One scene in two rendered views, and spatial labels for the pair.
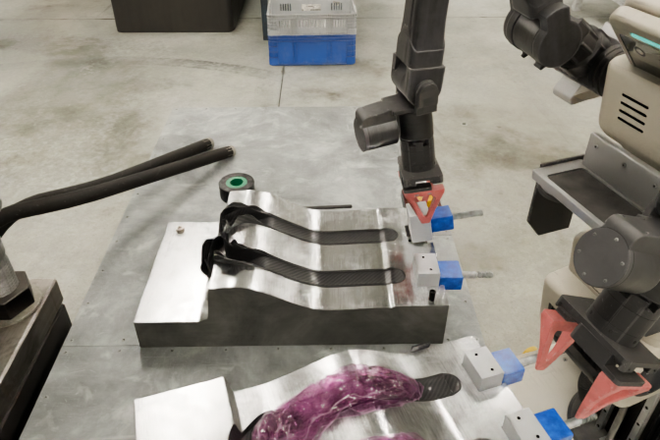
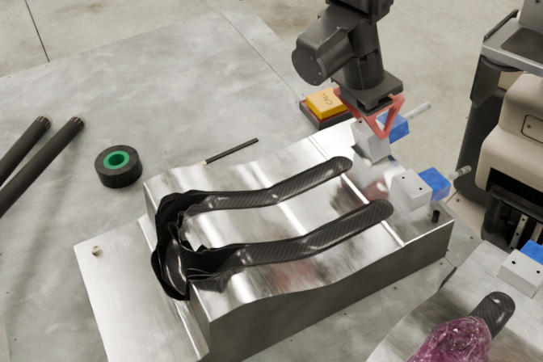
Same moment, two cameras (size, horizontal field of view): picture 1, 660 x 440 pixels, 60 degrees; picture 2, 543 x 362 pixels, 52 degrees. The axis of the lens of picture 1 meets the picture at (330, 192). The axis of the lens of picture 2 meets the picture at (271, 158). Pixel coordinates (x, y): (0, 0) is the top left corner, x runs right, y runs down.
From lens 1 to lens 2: 0.37 m
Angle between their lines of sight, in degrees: 20
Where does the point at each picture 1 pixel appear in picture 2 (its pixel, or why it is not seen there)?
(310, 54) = not seen: outside the picture
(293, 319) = (305, 305)
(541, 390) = not seen: hidden behind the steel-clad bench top
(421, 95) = (380, 0)
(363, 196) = (262, 124)
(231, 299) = (237, 319)
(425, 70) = not seen: outside the picture
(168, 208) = (47, 222)
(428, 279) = (422, 199)
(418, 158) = (372, 72)
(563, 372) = (462, 212)
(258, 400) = not seen: outside the picture
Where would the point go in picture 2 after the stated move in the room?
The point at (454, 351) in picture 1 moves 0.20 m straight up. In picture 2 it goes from (480, 265) to (515, 164)
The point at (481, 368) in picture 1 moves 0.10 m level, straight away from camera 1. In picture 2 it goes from (528, 275) to (501, 216)
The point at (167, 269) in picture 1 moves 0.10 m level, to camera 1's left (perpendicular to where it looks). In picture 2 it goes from (115, 309) to (41, 341)
